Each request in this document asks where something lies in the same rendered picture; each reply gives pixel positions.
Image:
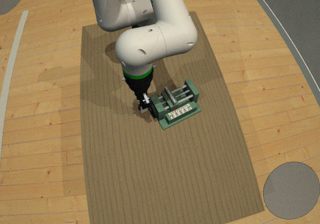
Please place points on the green bench vise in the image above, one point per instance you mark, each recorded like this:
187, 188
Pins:
175, 106

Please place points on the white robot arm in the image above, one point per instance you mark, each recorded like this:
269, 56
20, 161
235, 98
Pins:
162, 29

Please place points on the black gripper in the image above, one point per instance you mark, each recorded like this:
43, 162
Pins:
143, 101

